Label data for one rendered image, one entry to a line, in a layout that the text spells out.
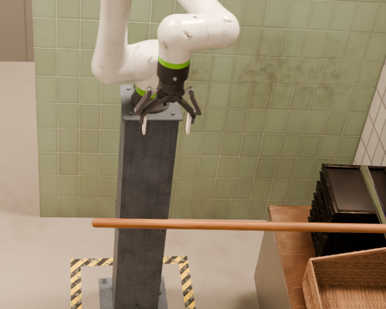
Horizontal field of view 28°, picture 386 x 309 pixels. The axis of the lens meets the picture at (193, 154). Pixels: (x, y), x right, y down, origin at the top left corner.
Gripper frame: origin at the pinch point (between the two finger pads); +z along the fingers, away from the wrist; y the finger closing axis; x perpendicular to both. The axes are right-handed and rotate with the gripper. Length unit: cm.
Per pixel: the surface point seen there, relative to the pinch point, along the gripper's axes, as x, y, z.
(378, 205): 8, -75, 28
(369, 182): -4, -75, 29
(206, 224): 16.7, -13.6, 25.2
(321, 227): 20, -51, 25
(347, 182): -33, -83, 57
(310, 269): -2, -63, 73
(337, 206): -18, -74, 55
